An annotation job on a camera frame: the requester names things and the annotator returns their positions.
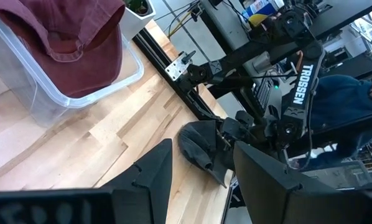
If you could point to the white blue package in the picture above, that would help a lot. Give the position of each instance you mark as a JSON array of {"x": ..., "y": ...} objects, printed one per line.
[{"x": 263, "y": 6}]

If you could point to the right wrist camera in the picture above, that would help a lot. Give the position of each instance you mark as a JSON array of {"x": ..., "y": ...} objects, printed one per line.
[{"x": 244, "y": 117}]

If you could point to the green cactus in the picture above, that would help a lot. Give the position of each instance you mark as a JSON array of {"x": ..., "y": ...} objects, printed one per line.
[{"x": 137, "y": 5}]

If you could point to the clear plastic container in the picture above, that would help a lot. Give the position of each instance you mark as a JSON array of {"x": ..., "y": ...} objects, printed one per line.
[{"x": 43, "y": 96}]

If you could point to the black desk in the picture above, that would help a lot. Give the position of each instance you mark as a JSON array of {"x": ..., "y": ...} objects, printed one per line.
[{"x": 344, "y": 12}]

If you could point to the black aluminium table frame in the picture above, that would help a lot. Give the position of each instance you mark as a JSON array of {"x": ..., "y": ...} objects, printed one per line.
[{"x": 156, "y": 52}]

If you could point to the maroon baseball cap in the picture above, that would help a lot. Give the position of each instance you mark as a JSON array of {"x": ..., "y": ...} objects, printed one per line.
[{"x": 89, "y": 71}]

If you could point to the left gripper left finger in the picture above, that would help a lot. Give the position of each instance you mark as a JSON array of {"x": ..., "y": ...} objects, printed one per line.
[{"x": 151, "y": 186}]

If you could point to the person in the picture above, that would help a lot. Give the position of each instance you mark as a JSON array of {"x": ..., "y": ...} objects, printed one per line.
[{"x": 338, "y": 99}]

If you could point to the white hexagonal plant pot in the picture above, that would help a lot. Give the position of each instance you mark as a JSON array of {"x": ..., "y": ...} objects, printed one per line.
[{"x": 133, "y": 26}]

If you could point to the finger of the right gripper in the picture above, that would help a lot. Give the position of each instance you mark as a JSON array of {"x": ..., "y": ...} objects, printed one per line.
[
  {"x": 206, "y": 132},
  {"x": 220, "y": 171}
]

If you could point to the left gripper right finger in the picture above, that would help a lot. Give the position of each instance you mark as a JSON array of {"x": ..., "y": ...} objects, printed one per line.
[{"x": 282, "y": 199}]

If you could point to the dark green baseball cap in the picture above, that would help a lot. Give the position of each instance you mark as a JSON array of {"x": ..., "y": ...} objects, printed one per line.
[{"x": 192, "y": 149}]

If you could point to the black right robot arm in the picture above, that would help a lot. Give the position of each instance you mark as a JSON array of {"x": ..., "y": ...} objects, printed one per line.
[{"x": 299, "y": 93}]

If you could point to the black keyboard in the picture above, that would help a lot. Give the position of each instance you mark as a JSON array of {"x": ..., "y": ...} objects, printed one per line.
[{"x": 263, "y": 93}]

